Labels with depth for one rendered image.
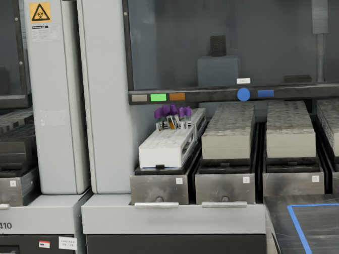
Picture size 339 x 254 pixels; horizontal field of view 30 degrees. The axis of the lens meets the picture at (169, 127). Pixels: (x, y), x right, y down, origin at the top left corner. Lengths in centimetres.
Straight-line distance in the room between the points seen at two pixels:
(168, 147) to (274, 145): 25
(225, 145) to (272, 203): 37
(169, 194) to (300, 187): 30
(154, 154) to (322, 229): 57
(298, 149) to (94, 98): 50
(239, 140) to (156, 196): 24
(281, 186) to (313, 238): 46
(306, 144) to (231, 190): 21
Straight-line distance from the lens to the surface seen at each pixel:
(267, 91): 146
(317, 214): 111
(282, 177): 144
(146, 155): 149
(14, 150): 163
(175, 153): 148
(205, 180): 145
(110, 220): 152
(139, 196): 148
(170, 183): 146
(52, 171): 162
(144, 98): 150
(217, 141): 150
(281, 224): 106
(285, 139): 150
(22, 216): 158
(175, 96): 148
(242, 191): 145
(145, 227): 150
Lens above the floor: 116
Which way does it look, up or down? 10 degrees down
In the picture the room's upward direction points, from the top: 3 degrees counter-clockwise
